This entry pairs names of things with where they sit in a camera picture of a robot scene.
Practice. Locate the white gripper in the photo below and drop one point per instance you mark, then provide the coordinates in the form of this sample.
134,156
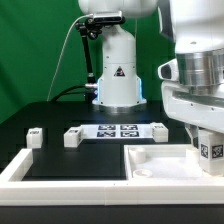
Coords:
206,111

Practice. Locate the white square table top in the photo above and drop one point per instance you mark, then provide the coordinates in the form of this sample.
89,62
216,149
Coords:
169,161

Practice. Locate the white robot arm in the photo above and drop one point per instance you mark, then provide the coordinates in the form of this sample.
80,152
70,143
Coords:
192,82

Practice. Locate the sheet with fiducial tags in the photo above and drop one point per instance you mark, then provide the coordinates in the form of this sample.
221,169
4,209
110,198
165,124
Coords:
117,131

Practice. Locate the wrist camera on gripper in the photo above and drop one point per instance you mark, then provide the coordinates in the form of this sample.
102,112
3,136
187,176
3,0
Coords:
169,71

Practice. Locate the grey camera on stand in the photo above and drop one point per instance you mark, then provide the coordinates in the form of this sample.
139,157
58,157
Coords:
107,16

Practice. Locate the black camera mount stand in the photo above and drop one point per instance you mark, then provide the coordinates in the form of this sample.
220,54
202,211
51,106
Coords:
90,29

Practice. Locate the white U-shaped fence frame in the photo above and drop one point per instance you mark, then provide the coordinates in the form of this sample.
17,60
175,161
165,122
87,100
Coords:
15,191

